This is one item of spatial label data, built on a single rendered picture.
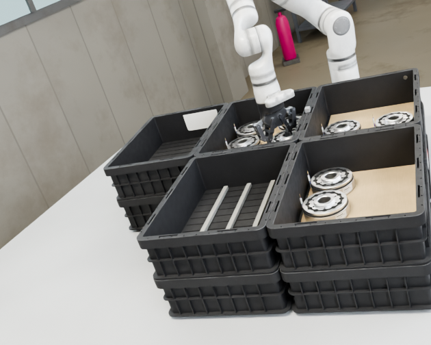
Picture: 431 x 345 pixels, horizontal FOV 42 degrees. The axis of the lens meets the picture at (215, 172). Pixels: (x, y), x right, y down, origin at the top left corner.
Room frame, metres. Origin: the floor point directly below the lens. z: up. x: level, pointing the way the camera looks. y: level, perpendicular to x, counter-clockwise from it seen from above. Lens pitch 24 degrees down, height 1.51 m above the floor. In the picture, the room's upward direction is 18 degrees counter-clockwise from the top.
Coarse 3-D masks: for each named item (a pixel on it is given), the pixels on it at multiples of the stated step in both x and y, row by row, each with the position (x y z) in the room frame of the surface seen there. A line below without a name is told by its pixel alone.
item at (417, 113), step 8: (392, 72) 1.59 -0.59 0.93; (400, 72) 1.57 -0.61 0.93; (408, 72) 1.56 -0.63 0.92; (416, 72) 1.53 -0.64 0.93; (352, 80) 1.63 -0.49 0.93; (360, 80) 1.62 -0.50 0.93; (416, 80) 1.46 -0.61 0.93; (320, 88) 1.65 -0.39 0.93; (416, 88) 1.41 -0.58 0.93; (416, 96) 1.36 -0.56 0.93; (312, 104) 1.54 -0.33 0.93; (416, 104) 1.31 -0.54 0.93; (312, 112) 1.48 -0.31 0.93; (416, 112) 1.29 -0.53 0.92; (416, 120) 1.22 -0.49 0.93; (304, 128) 1.39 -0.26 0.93; (368, 128) 1.26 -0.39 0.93; (376, 128) 1.25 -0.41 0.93; (304, 136) 1.34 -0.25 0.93; (312, 136) 1.32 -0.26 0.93; (320, 136) 1.30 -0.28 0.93
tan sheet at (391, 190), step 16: (368, 176) 1.21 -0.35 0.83; (384, 176) 1.19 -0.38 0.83; (400, 176) 1.16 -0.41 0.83; (352, 192) 1.16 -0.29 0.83; (368, 192) 1.14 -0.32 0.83; (384, 192) 1.12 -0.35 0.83; (400, 192) 1.09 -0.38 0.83; (352, 208) 1.09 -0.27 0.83; (368, 208) 1.07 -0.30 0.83; (384, 208) 1.05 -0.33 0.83; (400, 208) 1.03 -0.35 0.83
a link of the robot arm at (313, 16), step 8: (280, 0) 1.74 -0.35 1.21; (288, 0) 1.74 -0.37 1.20; (296, 0) 1.74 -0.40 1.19; (304, 0) 1.76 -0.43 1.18; (312, 0) 1.79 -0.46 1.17; (320, 0) 1.82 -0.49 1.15; (288, 8) 1.76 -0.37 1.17; (296, 8) 1.76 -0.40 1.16; (304, 8) 1.78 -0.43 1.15; (312, 8) 1.80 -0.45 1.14; (320, 8) 1.81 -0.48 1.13; (328, 8) 1.81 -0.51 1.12; (304, 16) 1.81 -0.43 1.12; (312, 16) 1.81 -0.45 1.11; (320, 16) 1.81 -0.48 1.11; (312, 24) 1.82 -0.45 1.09
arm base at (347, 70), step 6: (348, 60) 1.76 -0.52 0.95; (354, 60) 1.77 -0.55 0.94; (330, 66) 1.79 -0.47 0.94; (336, 66) 1.77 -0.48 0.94; (342, 66) 1.76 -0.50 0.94; (348, 66) 1.76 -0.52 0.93; (354, 66) 1.77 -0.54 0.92; (330, 72) 1.80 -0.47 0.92; (336, 72) 1.77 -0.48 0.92; (342, 72) 1.76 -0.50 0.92; (348, 72) 1.76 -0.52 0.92; (354, 72) 1.76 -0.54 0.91; (336, 78) 1.78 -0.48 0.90; (342, 78) 1.76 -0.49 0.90; (348, 78) 1.76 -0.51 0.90; (354, 78) 1.76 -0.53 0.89
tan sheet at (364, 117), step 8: (400, 104) 1.57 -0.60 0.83; (408, 104) 1.55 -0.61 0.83; (352, 112) 1.63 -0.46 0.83; (360, 112) 1.61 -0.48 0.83; (368, 112) 1.59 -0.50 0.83; (376, 112) 1.57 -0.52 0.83; (384, 112) 1.55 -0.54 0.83; (336, 120) 1.61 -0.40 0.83; (360, 120) 1.55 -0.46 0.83; (368, 120) 1.53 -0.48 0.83
